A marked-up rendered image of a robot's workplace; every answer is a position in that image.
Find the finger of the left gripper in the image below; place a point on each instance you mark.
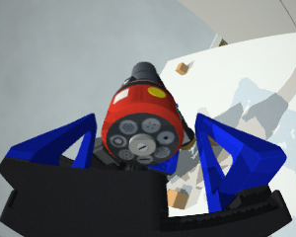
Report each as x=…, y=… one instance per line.
x=168, y=166

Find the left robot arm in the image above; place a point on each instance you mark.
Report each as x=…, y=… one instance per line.
x=101, y=159

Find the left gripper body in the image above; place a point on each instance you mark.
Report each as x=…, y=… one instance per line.
x=135, y=168

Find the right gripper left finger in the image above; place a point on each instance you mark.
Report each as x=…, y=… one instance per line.
x=47, y=148

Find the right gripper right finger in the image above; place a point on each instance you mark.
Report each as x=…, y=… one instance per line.
x=255, y=161

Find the brown cube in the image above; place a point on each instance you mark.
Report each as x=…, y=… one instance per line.
x=182, y=68
x=212, y=142
x=176, y=199

